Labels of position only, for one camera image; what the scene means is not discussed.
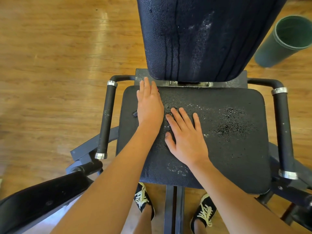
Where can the person's left hand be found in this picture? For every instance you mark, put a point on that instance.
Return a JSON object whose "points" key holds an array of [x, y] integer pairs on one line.
{"points": [[150, 107]]}

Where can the person's leg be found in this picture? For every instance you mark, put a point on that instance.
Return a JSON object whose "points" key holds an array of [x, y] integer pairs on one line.
{"points": [[145, 224], [201, 229]]}

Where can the person's left forearm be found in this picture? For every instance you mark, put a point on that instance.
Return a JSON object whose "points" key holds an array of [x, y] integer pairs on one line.
{"points": [[107, 192]]}

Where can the dark green plastic bucket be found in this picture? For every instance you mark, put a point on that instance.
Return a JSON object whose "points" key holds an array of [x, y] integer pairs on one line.
{"points": [[278, 51]]}

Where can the person's black shoe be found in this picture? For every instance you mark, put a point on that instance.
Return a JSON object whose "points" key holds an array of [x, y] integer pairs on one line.
{"points": [[141, 197], [204, 212]]}

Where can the person's left black shoe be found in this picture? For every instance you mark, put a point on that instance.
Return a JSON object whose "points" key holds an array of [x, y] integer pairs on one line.
{"points": [[141, 197]]}

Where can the person's right hand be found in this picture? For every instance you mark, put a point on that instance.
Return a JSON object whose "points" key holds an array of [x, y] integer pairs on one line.
{"points": [[189, 143]]}

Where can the person's right leg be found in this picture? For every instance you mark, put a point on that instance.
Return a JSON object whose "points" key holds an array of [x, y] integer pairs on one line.
{"points": [[201, 229]]}

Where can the person's right forearm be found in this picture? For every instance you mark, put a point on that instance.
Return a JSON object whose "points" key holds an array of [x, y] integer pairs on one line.
{"points": [[234, 202]]}

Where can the person's left leg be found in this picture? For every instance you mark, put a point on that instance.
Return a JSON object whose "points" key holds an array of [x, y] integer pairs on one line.
{"points": [[145, 224]]}

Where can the person's right black shoe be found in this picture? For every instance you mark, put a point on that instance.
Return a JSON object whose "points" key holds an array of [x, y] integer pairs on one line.
{"points": [[204, 212]]}

